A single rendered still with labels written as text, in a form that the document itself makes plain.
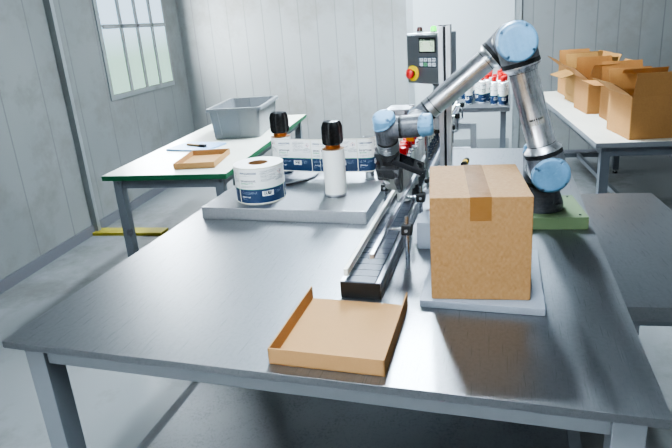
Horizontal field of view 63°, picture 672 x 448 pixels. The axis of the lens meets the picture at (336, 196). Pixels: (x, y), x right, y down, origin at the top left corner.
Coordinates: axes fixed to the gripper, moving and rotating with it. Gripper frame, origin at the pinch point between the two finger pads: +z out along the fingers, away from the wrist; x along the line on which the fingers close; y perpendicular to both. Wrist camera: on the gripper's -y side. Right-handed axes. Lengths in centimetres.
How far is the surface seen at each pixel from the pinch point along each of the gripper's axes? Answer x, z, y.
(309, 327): 75, -32, 9
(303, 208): 9.5, 0.9, 36.0
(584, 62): -244, 120, -94
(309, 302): 65, -26, 13
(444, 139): -25.2, -1.7, -13.6
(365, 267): 51, -23, 1
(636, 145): -117, 87, -107
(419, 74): -41.7, -20.6, -3.9
